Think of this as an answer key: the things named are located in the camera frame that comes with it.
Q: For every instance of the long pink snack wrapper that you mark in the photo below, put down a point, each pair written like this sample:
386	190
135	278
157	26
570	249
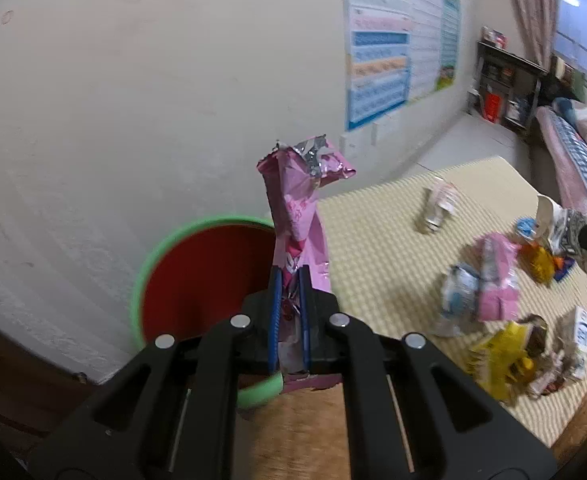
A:
293	175

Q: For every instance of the red small bin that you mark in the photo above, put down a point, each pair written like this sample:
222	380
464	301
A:
492	106

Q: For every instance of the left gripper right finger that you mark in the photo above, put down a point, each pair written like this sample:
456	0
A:
411	412

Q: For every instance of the white wall outlet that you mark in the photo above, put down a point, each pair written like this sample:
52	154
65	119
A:
350	144

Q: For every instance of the double white wall socket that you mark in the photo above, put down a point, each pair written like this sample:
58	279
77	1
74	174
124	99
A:
380	129

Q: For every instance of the middle white wall poster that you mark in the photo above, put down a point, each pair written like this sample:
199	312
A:
425	47

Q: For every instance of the plaid blue bed quilt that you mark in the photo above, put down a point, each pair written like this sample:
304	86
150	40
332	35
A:
563	125

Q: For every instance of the tan fuzzy sleeve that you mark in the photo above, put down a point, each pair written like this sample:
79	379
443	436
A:
299	435

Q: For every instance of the brown chocolate wrapper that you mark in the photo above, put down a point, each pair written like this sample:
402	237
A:
537	331

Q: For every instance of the yellow snack wrapper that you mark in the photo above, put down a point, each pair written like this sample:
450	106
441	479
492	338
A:
501	363

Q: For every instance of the green blue wall poster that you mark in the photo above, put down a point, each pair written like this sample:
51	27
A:
450	30

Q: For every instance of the checkered yellow tablecloth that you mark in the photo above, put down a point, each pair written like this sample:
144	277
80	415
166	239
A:
386	272

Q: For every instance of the white blue milk carton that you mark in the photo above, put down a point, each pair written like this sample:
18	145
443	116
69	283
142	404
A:
573	341

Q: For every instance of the pink patterned curtain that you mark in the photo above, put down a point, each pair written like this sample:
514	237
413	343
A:
537	20

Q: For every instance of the large pink snack bag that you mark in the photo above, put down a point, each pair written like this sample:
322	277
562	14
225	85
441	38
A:
498	298

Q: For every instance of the dark metal shelf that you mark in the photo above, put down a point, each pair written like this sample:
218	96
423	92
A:
517	80

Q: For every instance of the blue white small wrapper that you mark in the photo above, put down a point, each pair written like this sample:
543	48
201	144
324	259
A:
459	303

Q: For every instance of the pinyin wall poster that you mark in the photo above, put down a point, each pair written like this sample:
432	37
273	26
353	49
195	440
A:
378	35

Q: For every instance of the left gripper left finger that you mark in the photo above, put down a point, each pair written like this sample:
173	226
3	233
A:
170	412

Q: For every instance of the white red wrapper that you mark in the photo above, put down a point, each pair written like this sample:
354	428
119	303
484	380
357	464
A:
440	203

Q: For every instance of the silver wrapper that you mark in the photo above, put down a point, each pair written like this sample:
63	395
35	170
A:
557	228

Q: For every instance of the orange snack bag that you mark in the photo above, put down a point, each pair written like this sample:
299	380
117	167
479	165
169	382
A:
543	267

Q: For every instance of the green red trash bin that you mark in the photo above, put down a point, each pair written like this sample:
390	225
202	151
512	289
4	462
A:
203	274

